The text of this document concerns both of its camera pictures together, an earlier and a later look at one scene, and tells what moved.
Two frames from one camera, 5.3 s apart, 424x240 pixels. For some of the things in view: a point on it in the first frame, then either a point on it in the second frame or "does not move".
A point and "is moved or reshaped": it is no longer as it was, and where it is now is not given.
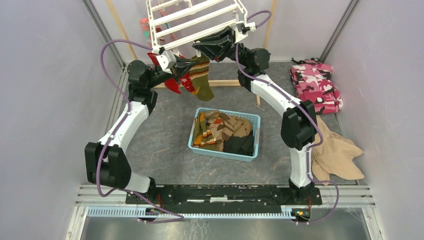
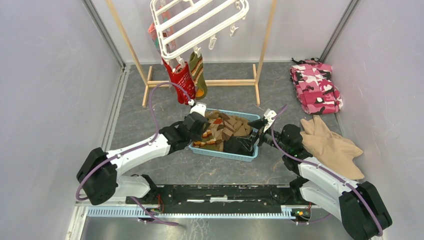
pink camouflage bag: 312,81 does not move
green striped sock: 201,83 is moved or reshaped
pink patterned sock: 145,26 -> 171,46
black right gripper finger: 226,36 -> 258,124
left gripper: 182,62 -> 198,137
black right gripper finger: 216,51 -> 249,142
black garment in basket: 244,145 does not move
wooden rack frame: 216,83 does not move
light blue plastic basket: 256,121 does not move
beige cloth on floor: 334,156 does not move
